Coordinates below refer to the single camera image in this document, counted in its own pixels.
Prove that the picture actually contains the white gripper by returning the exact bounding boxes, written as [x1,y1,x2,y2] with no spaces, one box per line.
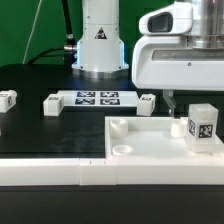
[132,1,224,117]

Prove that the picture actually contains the white square table top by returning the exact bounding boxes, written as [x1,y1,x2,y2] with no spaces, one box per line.
[105,117,224,159]

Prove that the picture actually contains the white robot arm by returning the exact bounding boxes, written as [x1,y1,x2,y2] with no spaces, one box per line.
[72,0,224,108]

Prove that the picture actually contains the white fiducial marker sheet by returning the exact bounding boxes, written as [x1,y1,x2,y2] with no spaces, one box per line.
[58,90,138,107]

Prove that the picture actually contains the white front fence wall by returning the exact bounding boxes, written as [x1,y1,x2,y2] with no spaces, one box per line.
[0,158,224,186]

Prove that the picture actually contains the black thick cable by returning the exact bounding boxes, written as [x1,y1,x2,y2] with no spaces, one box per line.
[26,0,78,66]

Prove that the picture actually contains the thin white cable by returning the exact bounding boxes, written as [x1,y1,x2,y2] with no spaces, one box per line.
[22,0,44,65]

